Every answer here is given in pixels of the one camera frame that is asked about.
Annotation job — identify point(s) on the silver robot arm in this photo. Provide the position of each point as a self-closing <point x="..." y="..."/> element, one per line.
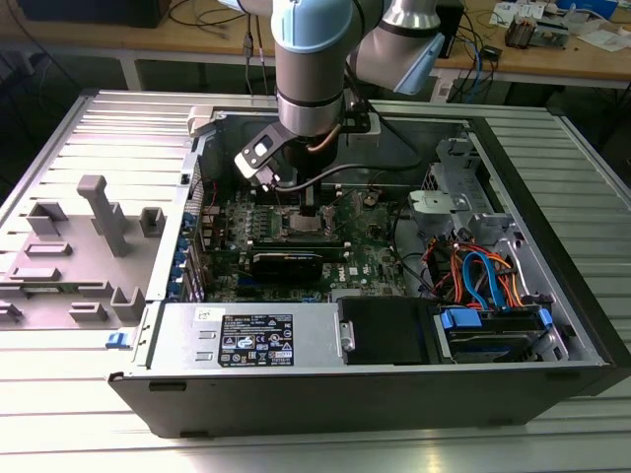
<point x="308" y="79"/>

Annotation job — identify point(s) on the CPU socket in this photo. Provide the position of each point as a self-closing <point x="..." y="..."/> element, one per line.
<point x="329" y="218"/>

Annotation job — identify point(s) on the small black adapter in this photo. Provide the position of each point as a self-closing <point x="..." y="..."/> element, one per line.
<point x="492" y="52"/>

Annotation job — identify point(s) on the silver topped CPU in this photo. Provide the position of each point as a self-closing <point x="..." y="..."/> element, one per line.
<point x="298" y="225"/>

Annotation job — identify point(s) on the tall black box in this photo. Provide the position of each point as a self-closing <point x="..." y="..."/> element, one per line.
<point x="451" y="29"/>

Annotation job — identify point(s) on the copper finned heatsink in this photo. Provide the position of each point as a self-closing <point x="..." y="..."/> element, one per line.
<point x="520" y="33"/>

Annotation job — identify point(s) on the white printed card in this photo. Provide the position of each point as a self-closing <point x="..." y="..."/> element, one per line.
<point x="512" y="12"/>

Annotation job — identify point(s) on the wooden desk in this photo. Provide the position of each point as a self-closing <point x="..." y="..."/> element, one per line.
<point x="542" y="64"/>

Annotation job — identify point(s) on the green motherboard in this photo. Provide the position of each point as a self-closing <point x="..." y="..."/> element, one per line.
<point x="365" y="256"/>

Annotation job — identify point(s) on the grey electronic module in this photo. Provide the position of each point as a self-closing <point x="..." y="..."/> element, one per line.
<point x="552" y="34"/>

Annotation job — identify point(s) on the black RAM slot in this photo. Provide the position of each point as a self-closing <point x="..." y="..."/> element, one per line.
<point x="286" y="198"/>
<point x="296" y="239"/>
<point x="329" y="189"/>
<point x="296" y="250"/>

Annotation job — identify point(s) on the round coin cell battery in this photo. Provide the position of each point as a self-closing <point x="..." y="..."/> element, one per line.
<point x="370" y="199"/>

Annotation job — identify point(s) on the hard disk in blue carrier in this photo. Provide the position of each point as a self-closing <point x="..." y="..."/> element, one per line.
<point x="461" y="319"/>

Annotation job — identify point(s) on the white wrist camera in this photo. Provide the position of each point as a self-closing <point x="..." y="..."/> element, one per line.
<point x="365" y="135"/>
<point x="256" y="170"/>

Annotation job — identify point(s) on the grey parts rack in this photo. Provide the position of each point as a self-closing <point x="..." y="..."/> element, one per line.
<point x="84" y="276"/>

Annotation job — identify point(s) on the silver power supply unit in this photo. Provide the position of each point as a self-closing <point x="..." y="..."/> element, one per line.
<point x="187" y="340"/>

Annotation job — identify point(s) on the silver metal drive cage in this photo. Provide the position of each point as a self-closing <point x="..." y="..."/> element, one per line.
<point x="493" y="222"/>

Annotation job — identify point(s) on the wide black desktop box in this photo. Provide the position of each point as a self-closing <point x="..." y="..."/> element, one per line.
<point x="98" y="12"/>

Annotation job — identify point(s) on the black plastic shroud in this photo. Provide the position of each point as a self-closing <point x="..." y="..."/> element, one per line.
<point x="384" y="330"/>

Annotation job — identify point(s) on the white clipped RAM slot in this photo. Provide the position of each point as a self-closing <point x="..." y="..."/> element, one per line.
<point x="332" y="256"/>
<point x="329" y="184"/>
<point x="296" y="244"/>
<point x="291" y="193"/>

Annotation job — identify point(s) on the white paper sheet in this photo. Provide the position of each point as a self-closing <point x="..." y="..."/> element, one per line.
<point x="606" y="39"/>

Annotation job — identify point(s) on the black graphics card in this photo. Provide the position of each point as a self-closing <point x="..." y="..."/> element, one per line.
<point x="286" y="268"/>

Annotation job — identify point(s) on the black PC case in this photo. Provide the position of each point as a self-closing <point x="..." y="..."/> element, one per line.
<point x="345" y="404"/>

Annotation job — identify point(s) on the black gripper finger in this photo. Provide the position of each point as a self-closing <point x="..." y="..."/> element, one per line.
<point x="309" y="207"/>

